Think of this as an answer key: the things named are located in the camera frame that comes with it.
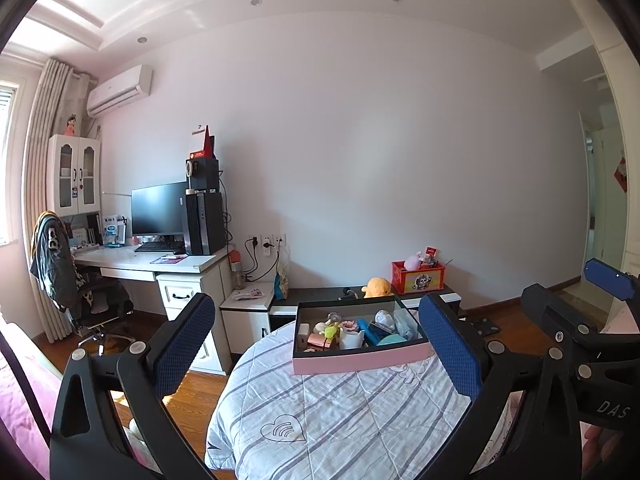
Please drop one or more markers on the pink cardboard box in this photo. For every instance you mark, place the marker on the pink cardboard box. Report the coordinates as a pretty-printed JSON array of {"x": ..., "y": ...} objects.
[{"x": 350, "y": 361}]

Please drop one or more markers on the beige curtain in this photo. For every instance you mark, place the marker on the beige curtain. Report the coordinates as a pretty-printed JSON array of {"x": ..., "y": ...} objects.
[{"x": 47, "y": 125}]

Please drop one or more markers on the blue white box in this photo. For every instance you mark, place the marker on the blue white box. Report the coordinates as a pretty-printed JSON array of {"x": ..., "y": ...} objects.
[{"x": 114, "y": 230}]

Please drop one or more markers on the red tag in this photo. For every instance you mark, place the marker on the red tag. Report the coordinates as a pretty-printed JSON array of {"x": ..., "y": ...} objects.
[{"x": 431, "y": 254}]

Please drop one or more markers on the clear plastic bag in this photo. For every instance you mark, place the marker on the clear plastic bag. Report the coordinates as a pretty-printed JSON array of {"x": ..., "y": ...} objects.
[{"x": 407, "y": 325}]

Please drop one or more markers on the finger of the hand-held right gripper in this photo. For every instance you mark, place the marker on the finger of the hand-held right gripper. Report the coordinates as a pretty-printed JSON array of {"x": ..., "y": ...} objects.
[
  {"x": 607, "y": 277},
  {"x": 560, "y": 325}
]

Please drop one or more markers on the pink packet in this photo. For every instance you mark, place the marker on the pink packet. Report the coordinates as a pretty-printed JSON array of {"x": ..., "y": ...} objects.
[{"x": 249, "y": 294}]

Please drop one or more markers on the black computer monitor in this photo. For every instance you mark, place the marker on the black computer monitor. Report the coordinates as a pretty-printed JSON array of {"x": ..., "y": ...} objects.
[{"x": 157, "y": 207}]

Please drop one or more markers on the pink plush toy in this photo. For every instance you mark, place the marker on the pink plush toy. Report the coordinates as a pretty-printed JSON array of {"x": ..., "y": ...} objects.
[{"x": 413, "y": 261}]

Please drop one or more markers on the white door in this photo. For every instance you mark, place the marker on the white door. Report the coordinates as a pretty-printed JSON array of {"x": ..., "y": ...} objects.
[{"x": 602, "y": 200}]

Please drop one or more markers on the yellow green toy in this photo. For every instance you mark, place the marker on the yellow green toy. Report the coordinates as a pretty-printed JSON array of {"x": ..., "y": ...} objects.
[{"x": 330, "y": 332}]

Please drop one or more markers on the low white cabinet dark top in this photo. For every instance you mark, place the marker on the low white cabinet dark top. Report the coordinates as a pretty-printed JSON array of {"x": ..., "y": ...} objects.
[{"x": 320, "y": 292}]

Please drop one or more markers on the white cup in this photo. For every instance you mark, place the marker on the white cup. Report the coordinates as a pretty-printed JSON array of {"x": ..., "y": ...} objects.
[{"x": 351, "y": 340}]

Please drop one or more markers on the pink bed sheet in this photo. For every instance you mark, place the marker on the pink bed sheet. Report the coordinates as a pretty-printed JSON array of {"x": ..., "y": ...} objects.
[{"x": 27, "y": 390}]

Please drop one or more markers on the rose gold metal cylinder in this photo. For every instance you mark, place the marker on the rose gold metal cylinder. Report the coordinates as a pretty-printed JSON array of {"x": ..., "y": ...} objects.
[{"x": 315, "y": 344}]

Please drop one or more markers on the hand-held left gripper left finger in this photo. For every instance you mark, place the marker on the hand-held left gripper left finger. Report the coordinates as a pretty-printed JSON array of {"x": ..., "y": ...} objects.
[{"x": 185, "y": 342}]

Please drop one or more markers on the black computer tower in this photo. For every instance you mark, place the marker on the black computer tower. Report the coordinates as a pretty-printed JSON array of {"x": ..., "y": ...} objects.
[{"x": 205, "y": 225}]

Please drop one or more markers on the white nightstand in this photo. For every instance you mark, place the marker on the white nightstand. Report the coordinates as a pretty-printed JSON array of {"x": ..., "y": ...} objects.
[{"x": 245, "y": 325}]

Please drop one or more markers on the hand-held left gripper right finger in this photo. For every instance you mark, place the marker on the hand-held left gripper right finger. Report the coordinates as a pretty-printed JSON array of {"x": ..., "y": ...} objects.
[{"x": 450, "y": 347}]

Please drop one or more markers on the person's right hand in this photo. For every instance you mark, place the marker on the person's right hand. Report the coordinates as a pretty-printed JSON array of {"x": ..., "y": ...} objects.
[{"x": 602, "y": 452}]

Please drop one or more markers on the white wardrobe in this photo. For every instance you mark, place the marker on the white wardrobe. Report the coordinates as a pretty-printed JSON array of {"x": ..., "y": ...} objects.
[{"x": 620, "y": 85}]

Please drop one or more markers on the pink doll figure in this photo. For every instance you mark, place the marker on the pink doll figure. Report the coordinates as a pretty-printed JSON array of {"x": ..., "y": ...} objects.
[{"x": 334, "y": 319}]

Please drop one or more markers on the white air conditioner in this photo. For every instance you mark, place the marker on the white air conditioner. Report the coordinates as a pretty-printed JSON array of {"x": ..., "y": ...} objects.
[{"x": 120, "y": 92}]

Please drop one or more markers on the red storage box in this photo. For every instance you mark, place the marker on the red storage box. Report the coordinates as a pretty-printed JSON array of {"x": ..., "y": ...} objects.
[{"x": 417, "y": 280}]

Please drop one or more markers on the yellow plush toy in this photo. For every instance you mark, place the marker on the yellow plush toy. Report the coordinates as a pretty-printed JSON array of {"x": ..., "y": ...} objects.
[{"x": 377, "y": 288}]

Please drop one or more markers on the white plush toy silver head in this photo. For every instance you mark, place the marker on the white plush toy silver head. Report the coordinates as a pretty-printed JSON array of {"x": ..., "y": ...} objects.
[{"x": 385, "y": 319}]

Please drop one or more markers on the dark jacket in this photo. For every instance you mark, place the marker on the dark jacket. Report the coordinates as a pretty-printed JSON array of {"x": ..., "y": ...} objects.
[{"x": 52, "y": 260}]

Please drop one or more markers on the black speaker box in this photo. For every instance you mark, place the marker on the black speaker box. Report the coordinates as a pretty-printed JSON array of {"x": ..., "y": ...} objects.
[{"x": 204, "y": 175}]

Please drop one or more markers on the teal round case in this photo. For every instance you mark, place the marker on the teal round case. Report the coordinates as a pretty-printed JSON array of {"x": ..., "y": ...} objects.
[{"x": 392, "y": 340}]

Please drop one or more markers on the small doll figurine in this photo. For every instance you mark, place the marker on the small doll figurine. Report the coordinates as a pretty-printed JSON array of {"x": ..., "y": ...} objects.
[{"x": 71, "y": 126}]

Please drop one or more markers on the red white card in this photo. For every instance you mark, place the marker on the red white card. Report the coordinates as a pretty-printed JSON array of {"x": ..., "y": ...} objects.
[{"x": 202, "y": 142}]

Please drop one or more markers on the blue yellow snack bag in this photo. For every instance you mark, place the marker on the blue yellow snack bag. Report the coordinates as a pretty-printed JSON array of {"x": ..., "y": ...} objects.
[{"x": 281, "y": 282}]

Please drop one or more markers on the black keyboard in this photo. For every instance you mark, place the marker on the black keyboard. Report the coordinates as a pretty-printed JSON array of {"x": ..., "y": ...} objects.
[{"x": 159, "y": 246}]

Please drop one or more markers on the window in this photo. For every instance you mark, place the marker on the window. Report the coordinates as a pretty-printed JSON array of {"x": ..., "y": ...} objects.
[{"x": 7, "y": 160}]

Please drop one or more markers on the red door decoration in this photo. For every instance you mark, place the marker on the red door decoration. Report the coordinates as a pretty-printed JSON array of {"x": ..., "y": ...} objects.
[{"x": 621, "y": 175}]

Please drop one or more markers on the black office chair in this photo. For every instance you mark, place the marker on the black office chair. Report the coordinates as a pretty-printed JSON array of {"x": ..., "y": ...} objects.
[{"x": 95, "y": 305}]

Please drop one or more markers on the black floor plate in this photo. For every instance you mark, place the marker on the black floor plate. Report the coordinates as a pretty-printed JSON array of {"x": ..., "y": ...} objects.
[{"x": 481, "y": 326}]

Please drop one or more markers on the white glass door cabinet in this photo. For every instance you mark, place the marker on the white glass door cabinet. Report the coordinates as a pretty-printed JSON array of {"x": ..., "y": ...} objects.
[{"x": 75, "y": 175}]

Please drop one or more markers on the white desk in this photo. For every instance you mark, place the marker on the white desk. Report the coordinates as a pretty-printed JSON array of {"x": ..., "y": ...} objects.
[{"x": 130, "y": 260}]

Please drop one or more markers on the white bedpost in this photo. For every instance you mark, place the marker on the white bedpost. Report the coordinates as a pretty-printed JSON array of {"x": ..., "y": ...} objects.
[{"x": 135, "y": 427}]

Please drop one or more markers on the orange cap bottle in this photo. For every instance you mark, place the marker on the orange cap bottle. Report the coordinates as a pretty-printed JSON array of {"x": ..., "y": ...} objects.
[{"x": 236, "y": 272}]

